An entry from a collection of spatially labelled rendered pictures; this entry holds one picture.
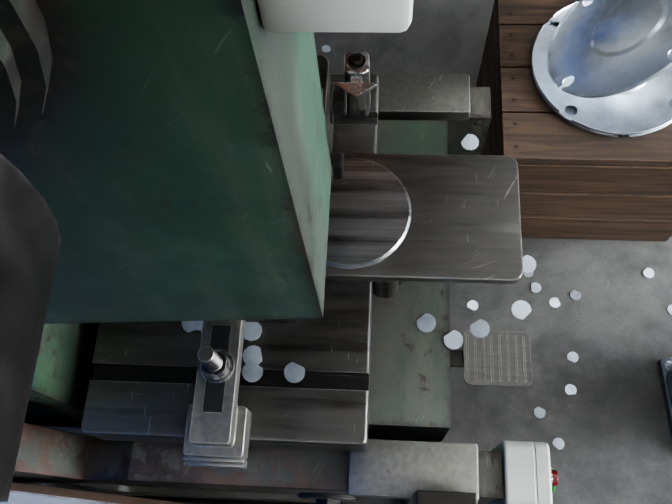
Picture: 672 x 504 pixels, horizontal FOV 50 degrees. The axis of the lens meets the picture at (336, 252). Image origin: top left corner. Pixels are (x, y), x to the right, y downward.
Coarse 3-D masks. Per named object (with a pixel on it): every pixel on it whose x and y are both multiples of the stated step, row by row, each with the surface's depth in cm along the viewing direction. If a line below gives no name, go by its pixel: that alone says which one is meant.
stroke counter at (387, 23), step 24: (264, 0) 18; (288, 0) 18; (312, 0) 18; (336, 0) 18; (360, 0) 18; (384, 0) 18; (408, 0) 18; (264, 24) 19; (288, 24) 19; (312, 24) 19; (336, 24) 19; (360, 24) 19; (384, 24) 18; (408, 24) 19
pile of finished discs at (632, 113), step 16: (592, 0) 133; (560, 16) 132; (544, 32) 131; (544, 48) 130; (544, 64) 128; (544, 80) 127; (656, 80) 126; (544, 96) 126; (560, 96) 126; (608, 96) 125; (624, 96) 125; (640, 96) 125; (656, 96) 125; (560, 112) 125; (576, 112) 125; (592, 112) 124; (608, 112) 124; (624, 112) 124; (640, 112) 124; (656, 112) 124; (592, 128) 123; (608, 128) 123; (624, 128) 123; (640, 128) 123; (656, 128) 122
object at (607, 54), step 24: (600, 0) 125; (624, 0) 120; (648, 0) 116; (576, 24) 127; (600, 24) 122; (624, 24) 118; (648, 24) 114; (552, 48) 128; (576, 48) 124; (600, 48) 119; (624, 48) 115; (648, 48) 112; (552, 72) 125; (576, 72) 121; (600, 72) 117; (624, 72) 113; (648, 72) 110; (576, 96) 118; (600, 96) 114
